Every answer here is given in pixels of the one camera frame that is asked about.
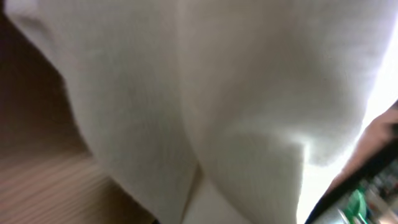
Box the white t-shirt with pixel logo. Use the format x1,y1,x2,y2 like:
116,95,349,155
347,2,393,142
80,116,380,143
5,0,397,223

